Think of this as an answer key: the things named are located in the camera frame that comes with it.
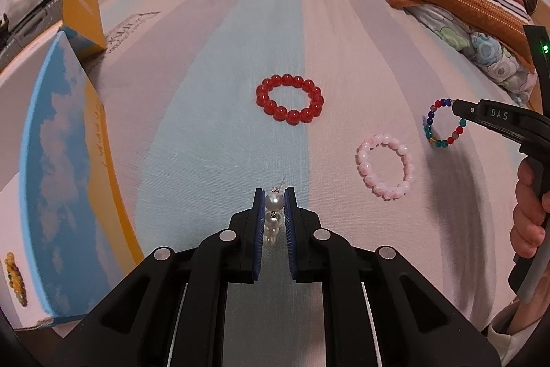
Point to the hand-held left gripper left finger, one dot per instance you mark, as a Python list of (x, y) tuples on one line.
[(258, 233)]

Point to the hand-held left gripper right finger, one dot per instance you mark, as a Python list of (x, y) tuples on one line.
[(290, 246)]

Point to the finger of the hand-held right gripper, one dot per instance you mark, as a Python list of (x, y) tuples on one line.
[(494, 115)]

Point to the white pearl earring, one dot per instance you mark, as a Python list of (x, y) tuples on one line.
[(273, 202)]

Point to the blue and yellow cardboard box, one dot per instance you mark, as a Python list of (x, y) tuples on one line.
[(64, 178)]

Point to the person's right forearm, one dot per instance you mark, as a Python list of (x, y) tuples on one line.
[(520, 332)]

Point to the person's right hand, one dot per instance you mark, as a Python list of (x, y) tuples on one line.
[(526, 212)]

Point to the floral pillow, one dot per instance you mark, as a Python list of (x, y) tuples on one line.
[(485, 49)]

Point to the wooden headboard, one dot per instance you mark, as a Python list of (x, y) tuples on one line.
[(542, 16)]

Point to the grey case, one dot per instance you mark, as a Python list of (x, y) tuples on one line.
[(30, 31)]

